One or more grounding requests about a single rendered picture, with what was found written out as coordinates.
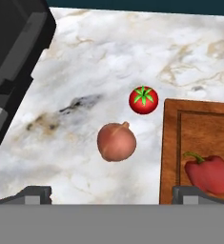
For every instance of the brown onion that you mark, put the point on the brown onion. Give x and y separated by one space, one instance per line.
116 143

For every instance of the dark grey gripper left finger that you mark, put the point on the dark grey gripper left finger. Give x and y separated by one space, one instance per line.
37 194

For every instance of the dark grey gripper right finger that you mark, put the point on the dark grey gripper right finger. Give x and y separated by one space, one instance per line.
186 194

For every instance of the brown wooden cutting board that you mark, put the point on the brown wooden cutting board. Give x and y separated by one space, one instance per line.
199 127

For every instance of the red tomato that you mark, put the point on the red tomato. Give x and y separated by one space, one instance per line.
143 100

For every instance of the red bell pepper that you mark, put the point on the red bell pepper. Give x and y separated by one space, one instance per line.
210 174

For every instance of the black appliance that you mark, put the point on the black appliance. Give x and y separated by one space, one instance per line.
11 57

